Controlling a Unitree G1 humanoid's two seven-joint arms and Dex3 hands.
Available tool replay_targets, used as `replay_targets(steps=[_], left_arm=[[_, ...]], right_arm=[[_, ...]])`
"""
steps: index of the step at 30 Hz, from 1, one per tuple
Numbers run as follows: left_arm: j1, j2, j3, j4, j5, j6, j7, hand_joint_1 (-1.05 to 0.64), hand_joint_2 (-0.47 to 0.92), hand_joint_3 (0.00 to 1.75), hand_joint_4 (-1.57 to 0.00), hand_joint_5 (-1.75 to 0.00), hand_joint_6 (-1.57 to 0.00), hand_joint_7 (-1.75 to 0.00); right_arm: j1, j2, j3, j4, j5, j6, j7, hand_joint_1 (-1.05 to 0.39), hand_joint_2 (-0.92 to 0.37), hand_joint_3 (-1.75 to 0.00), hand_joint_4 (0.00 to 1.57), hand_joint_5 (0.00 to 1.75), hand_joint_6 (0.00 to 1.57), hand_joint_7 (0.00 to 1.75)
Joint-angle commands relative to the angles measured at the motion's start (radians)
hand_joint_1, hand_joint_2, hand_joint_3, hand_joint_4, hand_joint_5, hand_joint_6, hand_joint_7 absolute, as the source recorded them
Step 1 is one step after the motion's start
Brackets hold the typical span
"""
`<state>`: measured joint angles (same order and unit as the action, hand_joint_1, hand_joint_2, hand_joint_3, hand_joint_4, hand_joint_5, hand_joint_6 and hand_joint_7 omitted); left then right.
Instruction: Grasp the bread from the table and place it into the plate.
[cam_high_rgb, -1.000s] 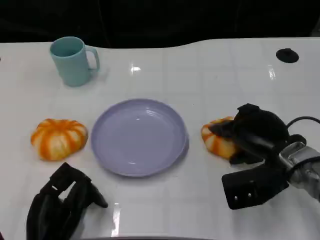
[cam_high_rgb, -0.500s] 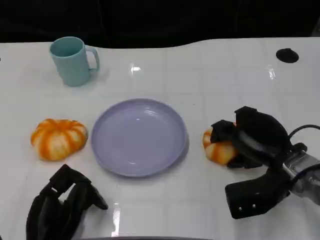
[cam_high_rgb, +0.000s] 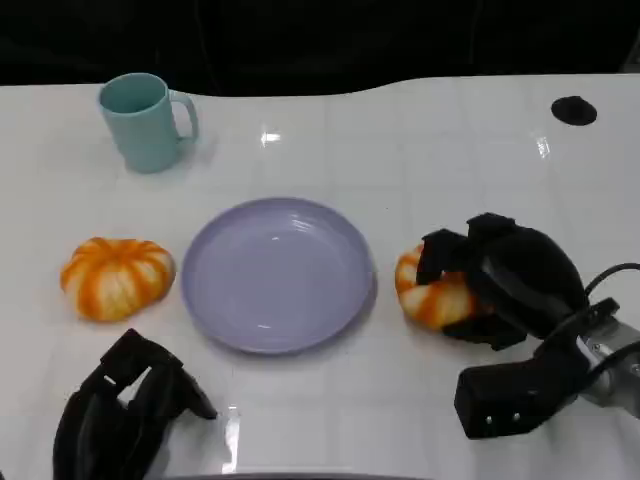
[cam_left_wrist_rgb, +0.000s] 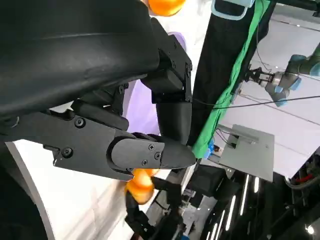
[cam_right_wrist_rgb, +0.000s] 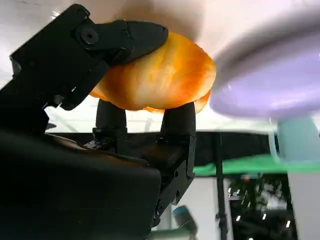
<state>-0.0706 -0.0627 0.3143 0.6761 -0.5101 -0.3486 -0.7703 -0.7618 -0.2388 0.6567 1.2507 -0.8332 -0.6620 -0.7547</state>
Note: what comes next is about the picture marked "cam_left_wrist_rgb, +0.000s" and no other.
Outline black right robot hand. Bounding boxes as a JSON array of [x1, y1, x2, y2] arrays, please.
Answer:
[[123, 174, 187, 240]]

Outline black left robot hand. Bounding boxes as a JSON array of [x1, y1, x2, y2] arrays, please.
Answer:
[[0, 0, 197, 181]]

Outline orange and white toy bread roll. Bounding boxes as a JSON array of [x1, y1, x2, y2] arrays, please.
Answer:
[[148, 0, 186, 18], [124, 167, 161, 205]]

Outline lilac plate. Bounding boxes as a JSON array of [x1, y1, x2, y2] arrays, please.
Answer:
[[122, 31, 188, 137]]

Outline grey metal plate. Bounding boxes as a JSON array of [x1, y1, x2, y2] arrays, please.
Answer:
[[217, 123, 276, 183]]

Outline black cloth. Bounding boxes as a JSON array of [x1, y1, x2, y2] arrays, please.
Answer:
[[192, 0, 271, 148]]

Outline green cloth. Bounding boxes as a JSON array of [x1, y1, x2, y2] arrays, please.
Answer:
[[192, 0, 274, 161]]

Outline thin black cable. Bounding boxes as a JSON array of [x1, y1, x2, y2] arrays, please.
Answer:
[[192, 95, 320, 110]]

